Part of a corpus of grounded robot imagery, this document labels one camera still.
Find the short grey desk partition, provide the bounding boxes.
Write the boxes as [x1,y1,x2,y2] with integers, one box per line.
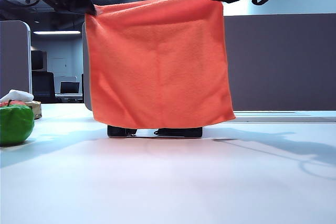
[0,20,32,99]

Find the brown tissue box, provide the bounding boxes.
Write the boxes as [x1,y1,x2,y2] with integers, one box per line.
[1,100,43,120]

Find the green apple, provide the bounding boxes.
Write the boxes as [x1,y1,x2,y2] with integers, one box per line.
[0,100,35,146]

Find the long grey desk partition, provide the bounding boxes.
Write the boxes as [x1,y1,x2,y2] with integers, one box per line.
[81,13,336,112]

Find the silver framed rectangular mirror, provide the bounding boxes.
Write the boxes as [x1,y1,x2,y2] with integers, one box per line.
[107,125,203,138]

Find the short ceiling light strip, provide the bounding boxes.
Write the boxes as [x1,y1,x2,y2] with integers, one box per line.
[33,31,81,35]

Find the black background monitor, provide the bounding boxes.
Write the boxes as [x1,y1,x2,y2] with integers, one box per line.
[30,50,47,72]

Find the black office chair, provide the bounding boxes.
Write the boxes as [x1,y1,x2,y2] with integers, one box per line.
[31,71,56,104]

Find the background laptop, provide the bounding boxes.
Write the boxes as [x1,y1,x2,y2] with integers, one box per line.
[59,81,81,95]

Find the orange microfibre cloth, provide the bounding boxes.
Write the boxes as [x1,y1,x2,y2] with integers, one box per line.
[84,0,236,130]

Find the white tissue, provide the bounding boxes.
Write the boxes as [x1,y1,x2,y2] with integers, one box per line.
[0,89,35,103]

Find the desk cable tray lid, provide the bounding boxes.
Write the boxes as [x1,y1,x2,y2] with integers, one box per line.
[233,115,336,124]

